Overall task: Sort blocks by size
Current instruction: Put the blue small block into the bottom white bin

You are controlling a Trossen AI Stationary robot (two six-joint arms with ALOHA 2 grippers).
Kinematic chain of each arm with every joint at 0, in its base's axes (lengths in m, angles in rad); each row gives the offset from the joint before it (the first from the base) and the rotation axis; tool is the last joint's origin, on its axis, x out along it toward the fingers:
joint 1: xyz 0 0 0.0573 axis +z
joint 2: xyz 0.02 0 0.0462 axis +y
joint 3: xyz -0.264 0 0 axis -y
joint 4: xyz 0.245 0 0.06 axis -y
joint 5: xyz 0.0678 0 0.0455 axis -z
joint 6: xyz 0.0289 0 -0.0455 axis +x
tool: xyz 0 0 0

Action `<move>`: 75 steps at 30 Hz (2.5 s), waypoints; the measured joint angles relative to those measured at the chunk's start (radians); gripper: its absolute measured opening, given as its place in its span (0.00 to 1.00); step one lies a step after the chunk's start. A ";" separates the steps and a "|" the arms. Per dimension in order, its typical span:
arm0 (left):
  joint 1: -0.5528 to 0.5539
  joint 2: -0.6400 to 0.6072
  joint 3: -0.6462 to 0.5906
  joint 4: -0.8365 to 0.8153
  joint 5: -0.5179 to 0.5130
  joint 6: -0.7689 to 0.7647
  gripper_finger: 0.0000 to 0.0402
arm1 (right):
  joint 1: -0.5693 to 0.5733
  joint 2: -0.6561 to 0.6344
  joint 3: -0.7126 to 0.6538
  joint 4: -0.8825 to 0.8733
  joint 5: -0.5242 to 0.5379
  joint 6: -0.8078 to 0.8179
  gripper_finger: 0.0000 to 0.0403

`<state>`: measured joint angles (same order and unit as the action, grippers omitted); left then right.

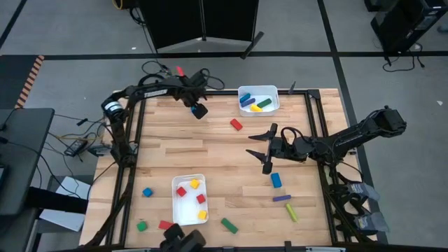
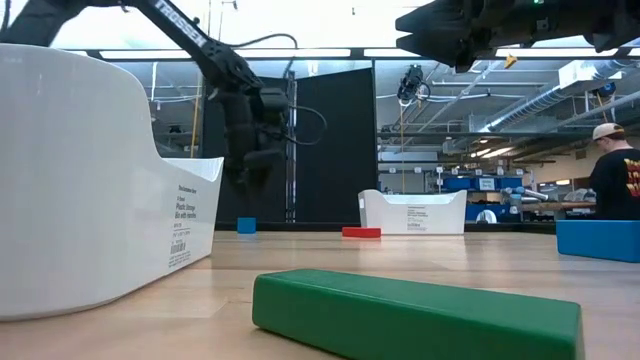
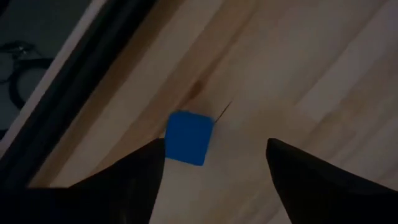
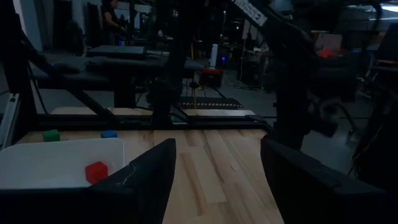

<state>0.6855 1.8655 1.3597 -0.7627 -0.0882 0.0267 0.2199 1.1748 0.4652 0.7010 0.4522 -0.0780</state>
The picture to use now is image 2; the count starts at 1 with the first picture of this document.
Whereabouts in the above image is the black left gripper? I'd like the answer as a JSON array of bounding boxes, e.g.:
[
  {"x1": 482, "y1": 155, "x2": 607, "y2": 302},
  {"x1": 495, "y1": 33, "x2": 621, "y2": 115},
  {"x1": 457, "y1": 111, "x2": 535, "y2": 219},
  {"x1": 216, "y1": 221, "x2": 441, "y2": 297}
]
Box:
[{"x1": 222, "y1": 89, "x2": 290, "y2": 197}]

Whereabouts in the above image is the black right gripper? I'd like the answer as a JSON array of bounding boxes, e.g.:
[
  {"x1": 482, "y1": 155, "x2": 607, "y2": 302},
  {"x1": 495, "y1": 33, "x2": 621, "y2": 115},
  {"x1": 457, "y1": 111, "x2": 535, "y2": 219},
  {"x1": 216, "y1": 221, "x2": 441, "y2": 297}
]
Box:
[{"x1": 394, "y1": 0, "x2": 506, "y2": 72}]

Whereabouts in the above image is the red rectangular block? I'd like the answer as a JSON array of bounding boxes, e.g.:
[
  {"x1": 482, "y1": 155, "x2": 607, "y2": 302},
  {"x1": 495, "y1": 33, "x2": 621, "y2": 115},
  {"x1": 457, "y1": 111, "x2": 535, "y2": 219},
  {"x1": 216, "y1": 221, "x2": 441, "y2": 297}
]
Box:
[{"x1": 341, "y1": 226, "x2": 382, "y2": 239}]

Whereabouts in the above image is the long green block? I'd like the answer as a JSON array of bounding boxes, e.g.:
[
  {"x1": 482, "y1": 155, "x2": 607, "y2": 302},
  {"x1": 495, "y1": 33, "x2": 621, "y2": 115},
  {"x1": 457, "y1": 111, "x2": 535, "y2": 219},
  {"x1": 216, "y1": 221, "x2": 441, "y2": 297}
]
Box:
[{"x1": 251, "y1": 268, "x2": 586, "y2": 360}]

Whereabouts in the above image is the blue rectangular block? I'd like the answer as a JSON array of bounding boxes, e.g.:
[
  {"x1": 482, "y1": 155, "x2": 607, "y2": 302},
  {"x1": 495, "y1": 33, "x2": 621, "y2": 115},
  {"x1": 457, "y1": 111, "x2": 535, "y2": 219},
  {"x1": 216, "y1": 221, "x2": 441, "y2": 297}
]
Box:
[{"x1": 555, "y1": 218, "x2": 640, "y2": 264}]

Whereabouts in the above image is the black hanging device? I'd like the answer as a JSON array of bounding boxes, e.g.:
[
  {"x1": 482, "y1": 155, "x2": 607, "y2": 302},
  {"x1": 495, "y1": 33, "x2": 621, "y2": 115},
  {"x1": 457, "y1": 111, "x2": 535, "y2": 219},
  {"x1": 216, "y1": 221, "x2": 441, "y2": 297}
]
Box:
[{"x1": 396, "y1": 63, "x2": 432, "y2": 107}]

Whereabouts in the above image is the black folding partition screen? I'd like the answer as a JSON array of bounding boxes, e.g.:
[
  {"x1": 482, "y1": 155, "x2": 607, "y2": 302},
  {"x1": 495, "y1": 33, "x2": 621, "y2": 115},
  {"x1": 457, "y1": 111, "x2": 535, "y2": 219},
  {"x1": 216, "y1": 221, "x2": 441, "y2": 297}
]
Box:
[{"x1": 201, "y1": 67, "x2": 379, "y2": 226}]

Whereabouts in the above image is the white plastic storage bin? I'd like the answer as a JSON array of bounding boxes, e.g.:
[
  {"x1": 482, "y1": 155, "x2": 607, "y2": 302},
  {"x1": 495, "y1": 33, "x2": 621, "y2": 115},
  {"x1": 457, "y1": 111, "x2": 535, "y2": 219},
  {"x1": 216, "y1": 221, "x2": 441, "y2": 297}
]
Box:
[
  {"x1": 0, "y1": 43, "x2": 225, "y2": 321},
  {"x1": 357, "y1": 188, "x2": 468, "y2": 236}
]

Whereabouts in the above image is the blue storage bins row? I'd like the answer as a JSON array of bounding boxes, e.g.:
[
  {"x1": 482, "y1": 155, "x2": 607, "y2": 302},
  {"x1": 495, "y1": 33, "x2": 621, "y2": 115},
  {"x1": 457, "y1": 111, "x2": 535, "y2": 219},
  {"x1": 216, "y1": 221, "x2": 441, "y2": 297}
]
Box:
[{"x1": 442, "y1": 175, "x2": 524, "y2": 193}]

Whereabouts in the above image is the person's white cap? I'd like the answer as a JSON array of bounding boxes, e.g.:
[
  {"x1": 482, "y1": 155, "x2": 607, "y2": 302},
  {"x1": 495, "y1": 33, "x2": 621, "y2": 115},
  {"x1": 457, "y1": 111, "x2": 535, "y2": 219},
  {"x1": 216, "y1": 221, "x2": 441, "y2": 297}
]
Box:
[{"x1": 592, "y1": 122, "x2": 626, "y2": 141}]

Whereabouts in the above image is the person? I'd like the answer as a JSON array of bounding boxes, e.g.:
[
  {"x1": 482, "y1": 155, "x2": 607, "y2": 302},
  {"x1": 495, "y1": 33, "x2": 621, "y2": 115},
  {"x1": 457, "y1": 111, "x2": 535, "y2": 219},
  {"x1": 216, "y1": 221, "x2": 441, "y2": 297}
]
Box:
[{"x1": 588, "y1": 122, "x2": 640, "y2": 221}]

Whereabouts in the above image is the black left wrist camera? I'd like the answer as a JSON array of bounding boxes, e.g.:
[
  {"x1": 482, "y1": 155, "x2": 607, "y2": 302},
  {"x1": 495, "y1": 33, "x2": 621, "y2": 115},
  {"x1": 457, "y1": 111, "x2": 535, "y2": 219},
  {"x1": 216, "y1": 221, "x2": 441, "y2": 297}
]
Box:
[{"x1": 259, "y1": 87, "x2": 291, "y2": 125}]

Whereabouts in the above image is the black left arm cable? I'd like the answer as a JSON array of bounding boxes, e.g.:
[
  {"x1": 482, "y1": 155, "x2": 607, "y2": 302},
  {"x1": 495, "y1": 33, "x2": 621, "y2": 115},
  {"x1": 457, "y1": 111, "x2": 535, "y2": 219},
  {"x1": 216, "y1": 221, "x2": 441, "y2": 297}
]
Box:
[{"x1": 228, "y1": 32, "x2": 329, "y2": 148}]

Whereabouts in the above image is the silver ventilation duct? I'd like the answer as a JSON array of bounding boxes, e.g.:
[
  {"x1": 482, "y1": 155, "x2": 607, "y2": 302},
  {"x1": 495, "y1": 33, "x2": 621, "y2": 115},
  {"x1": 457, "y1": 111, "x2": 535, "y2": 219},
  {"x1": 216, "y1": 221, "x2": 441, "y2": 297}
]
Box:
[{"x1": 482, "y1": 59, "x2": 640, "y2": 134}]

